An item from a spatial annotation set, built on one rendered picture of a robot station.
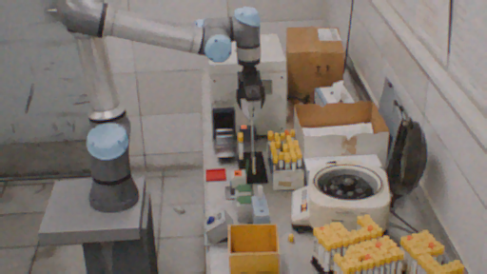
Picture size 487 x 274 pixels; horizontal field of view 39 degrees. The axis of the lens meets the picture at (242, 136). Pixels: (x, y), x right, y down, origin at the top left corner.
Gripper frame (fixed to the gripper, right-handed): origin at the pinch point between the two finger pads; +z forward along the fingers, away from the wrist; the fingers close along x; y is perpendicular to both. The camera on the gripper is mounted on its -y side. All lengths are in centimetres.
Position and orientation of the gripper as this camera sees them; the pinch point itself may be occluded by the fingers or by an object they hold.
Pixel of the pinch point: (251, 119)
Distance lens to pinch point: 219.5
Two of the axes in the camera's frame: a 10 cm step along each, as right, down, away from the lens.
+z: 0.4, 8.8, 4.7
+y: -0.7, -4.7, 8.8
